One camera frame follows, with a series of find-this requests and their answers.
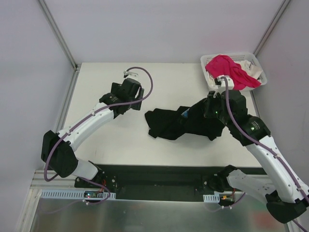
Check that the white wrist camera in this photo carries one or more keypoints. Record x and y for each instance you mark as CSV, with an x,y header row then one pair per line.
x,y
130,74
224,82

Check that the white left cable duct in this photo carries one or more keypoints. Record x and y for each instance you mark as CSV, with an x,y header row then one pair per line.
x,y
77,195

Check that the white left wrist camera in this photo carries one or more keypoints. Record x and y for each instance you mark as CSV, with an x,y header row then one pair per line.
x,y
130,74

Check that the aluminium frame post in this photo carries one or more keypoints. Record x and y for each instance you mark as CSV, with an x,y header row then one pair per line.
x,y
271,27
57,33

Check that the white cable duct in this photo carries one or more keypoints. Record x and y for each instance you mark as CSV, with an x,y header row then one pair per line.
x,y
211,198
77,195

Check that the black daisy print t-shirt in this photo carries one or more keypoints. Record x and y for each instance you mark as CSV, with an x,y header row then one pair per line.
x,y
171,125

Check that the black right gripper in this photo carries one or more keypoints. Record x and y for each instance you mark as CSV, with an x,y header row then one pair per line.
x,y
195,112

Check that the pink t-shirt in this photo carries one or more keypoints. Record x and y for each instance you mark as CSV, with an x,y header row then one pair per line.
x,y
224,65

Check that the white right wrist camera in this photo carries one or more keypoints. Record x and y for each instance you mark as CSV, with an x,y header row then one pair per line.
x,y
224,82

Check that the white plastic basket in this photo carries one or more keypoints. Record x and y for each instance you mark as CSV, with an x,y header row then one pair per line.
x,y
205,59

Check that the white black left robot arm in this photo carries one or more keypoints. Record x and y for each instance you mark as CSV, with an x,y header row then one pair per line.
x,y
58,147

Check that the right aluminium frame post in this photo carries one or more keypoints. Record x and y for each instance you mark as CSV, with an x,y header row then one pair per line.
x,y
271,27

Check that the white right cable duct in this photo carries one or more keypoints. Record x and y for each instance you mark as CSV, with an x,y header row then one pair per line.
x,y
211,198

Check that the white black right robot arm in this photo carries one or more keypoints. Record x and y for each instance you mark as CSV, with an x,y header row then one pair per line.
x,y
287,197

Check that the front aluminium rail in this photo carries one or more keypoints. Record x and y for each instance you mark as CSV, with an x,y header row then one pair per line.
x,y
38,182

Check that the left aluminium frame post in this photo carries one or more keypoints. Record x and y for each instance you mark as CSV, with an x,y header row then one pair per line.
x,y
57,33

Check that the left table edge rail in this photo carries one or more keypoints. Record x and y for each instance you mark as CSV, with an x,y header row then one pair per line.
x,y
67,99

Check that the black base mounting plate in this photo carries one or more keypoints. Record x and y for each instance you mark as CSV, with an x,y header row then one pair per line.
x,y
162,183

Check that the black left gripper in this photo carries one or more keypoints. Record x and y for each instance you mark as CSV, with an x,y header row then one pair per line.
x,y
139,99

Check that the white cream t-shirt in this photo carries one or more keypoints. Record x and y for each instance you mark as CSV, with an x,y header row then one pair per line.
x,y
250,69

